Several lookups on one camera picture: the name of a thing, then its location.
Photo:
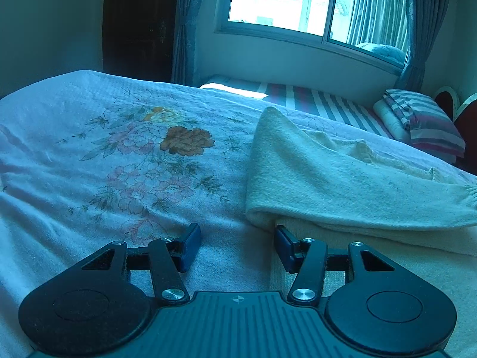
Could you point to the white folded quilt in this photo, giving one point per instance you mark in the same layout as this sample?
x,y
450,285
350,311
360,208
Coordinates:
x,y
387,119

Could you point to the blue bundled bedding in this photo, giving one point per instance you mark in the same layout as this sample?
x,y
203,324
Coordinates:
x,y
384,53

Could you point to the blue curtain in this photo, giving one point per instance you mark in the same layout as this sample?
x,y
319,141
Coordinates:
x,y
186,26
421,26

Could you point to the wooden headboard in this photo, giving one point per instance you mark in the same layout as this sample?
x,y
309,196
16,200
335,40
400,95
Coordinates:
x,y
464,130

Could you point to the striped bed sheet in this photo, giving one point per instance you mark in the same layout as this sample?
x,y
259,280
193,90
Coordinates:
x,y
316,102

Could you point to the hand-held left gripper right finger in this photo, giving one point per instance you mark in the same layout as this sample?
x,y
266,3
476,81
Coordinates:
x,y
283,248

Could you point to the sliding glass window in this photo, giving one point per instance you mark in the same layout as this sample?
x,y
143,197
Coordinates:
x,y
275,0

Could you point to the pink floral blanket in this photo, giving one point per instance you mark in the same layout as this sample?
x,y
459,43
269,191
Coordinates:
x,y
74,126

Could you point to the cream towel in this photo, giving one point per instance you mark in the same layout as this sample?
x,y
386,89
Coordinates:
x,y
316,179

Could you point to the striped pillow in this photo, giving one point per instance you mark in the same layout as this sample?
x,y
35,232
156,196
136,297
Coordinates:
x,y
428,123

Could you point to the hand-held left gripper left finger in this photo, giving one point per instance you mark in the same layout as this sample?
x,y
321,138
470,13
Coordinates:
x,y
190,247

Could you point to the dark wooden door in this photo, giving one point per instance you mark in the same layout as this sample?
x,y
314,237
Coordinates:
x,y
138,26

